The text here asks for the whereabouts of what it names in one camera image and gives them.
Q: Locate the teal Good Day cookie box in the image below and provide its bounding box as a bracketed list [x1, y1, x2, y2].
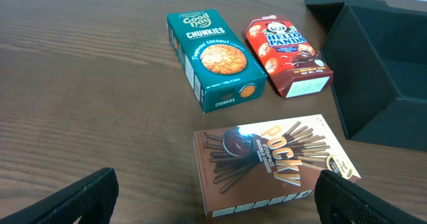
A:
[166, 9, 267, 113]

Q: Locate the brown Pocky box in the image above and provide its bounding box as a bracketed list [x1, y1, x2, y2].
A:
[193, 114, 361, 218]

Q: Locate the dark green open box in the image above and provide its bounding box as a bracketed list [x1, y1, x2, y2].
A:
[304, 0, 426, 151]

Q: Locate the red Hello Panda box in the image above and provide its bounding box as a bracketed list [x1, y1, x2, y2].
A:
[243, 15, 333, 99]

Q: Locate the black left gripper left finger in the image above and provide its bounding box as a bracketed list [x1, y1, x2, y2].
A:
[1, 167, 119, 224]

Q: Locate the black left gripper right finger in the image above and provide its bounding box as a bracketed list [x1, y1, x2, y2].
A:
[314, 170, 426, 224]

